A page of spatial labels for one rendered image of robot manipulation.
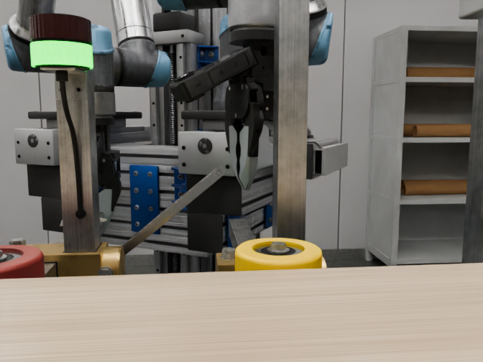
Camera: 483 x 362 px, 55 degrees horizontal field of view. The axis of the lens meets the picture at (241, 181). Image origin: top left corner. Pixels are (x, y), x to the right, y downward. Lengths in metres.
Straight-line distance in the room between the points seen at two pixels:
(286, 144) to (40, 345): 0.36
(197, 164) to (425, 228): 2.80
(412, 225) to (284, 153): 3.06
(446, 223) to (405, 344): 3.42
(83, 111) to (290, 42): 0.25
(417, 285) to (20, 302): 0.29
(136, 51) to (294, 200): 0.53
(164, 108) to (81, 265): 0.82
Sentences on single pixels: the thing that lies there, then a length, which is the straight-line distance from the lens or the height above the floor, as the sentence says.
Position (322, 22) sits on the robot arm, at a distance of 1.09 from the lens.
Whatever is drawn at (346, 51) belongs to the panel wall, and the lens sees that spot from 3.34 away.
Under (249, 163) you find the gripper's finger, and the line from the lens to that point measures 0.62.
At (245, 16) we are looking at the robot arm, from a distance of 0.63.
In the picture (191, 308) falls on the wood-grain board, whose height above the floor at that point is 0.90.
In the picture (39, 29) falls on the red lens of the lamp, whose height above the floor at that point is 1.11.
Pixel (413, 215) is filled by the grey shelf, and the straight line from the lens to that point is 3.57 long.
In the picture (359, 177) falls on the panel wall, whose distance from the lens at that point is 3.38.
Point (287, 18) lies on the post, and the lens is 0.56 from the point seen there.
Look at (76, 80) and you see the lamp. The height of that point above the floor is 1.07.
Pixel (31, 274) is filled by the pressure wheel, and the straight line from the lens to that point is 0.44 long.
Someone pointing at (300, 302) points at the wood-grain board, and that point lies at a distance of 0.33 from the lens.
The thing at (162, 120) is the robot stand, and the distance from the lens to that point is 1.33.
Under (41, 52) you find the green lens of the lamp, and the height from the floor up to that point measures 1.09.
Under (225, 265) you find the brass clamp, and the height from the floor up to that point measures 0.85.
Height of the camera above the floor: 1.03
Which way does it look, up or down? 8 degrees down
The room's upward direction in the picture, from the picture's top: straight up
